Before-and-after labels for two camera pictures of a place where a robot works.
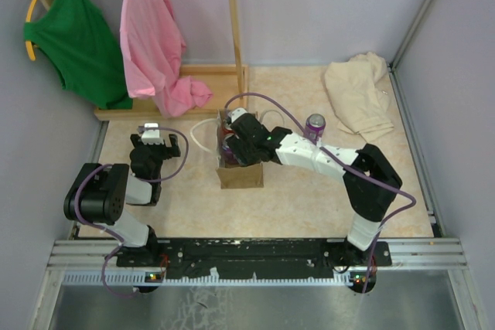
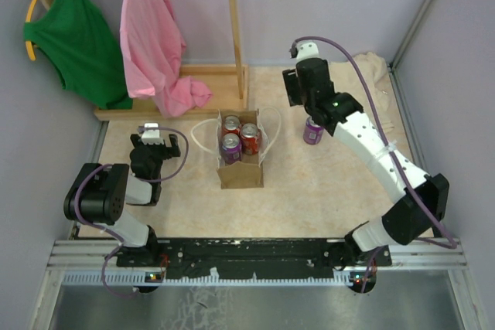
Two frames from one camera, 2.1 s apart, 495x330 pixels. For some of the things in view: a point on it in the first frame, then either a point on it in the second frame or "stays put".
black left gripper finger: x=175 y=149 stays put
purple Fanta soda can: x=314 y=127 stays put
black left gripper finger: x=134 y=138 stays put
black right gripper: x=237 y=146 to x=292 y=83
